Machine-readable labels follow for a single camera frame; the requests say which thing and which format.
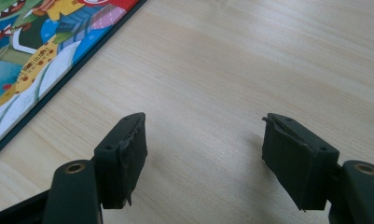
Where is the colourful picture book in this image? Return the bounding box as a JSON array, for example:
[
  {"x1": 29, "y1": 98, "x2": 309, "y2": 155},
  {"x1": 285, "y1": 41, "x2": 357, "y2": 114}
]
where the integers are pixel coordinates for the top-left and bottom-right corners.
[{"x1": 0, "y1": 0, "x2": 148, "y2": 162}]

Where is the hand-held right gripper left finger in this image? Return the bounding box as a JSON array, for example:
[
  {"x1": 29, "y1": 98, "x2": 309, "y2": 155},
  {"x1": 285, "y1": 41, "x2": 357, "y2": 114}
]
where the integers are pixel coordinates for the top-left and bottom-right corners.
[{"x1": 93, "y1": 112, "x2": 148, "y2": 210}]

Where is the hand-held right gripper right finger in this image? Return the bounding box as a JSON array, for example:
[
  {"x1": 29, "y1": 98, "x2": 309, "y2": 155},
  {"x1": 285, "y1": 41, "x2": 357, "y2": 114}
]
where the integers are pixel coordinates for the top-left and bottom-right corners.
[{"x1": 261, "y1": 112, "x2": 340, "y2": 213}]

